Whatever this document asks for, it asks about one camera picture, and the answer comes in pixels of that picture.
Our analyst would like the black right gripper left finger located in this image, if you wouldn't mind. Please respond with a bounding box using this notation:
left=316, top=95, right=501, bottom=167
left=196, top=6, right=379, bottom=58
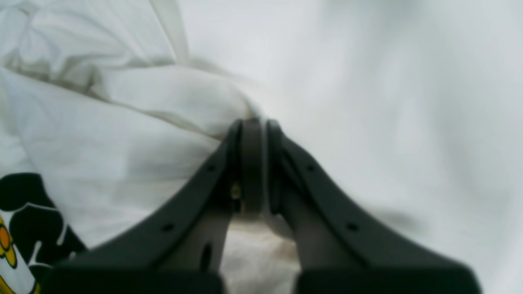
left=43, top=119, right=263, bottom=294

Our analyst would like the white printed T-shirt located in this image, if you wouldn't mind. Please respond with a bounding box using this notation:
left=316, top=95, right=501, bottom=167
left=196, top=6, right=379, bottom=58
left=0, top=0, right=303, bottom=294

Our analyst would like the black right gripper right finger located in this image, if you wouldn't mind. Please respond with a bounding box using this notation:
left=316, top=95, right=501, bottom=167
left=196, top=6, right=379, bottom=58
left=266, top=120, right=481, bottom=294

